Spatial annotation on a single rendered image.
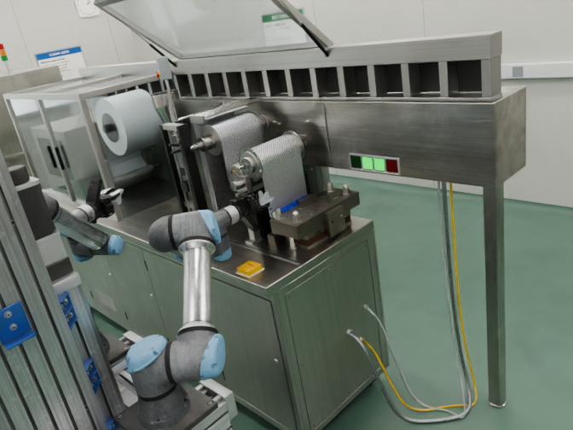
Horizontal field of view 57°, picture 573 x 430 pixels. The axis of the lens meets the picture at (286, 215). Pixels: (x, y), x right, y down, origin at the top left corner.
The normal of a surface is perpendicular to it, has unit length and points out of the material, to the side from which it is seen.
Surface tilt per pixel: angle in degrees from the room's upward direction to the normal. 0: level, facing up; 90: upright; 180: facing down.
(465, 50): 90
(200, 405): 0
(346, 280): 90
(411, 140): 90
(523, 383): 0
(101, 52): 90
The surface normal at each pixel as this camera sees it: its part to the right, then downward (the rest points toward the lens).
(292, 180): 0.69, 0.16
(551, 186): -0.70, 0.37
